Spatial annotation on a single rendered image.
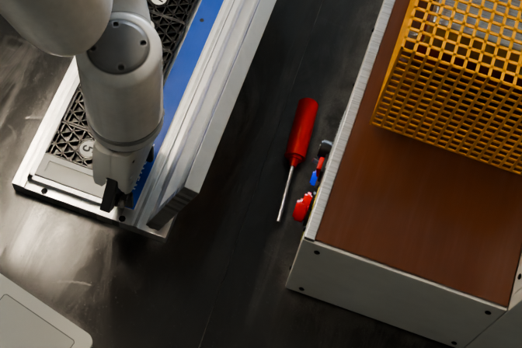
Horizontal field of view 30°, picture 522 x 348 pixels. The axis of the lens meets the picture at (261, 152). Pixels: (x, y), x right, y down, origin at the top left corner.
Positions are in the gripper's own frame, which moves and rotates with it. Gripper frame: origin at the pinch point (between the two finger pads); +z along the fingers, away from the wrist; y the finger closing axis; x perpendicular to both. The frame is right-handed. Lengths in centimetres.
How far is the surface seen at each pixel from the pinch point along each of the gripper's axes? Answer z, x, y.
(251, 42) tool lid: -16.5, 9.8, -14.0
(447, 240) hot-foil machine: -15.4, 37.7, 0.9
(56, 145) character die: 0.9, -10.5, -0.7
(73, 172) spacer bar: 1.1, -7.1, 1.9
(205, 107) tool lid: -4.9, 6.1, -9.8
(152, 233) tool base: 2.2, 5.0, 5.6
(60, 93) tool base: 1.9, -13.3, -8.1
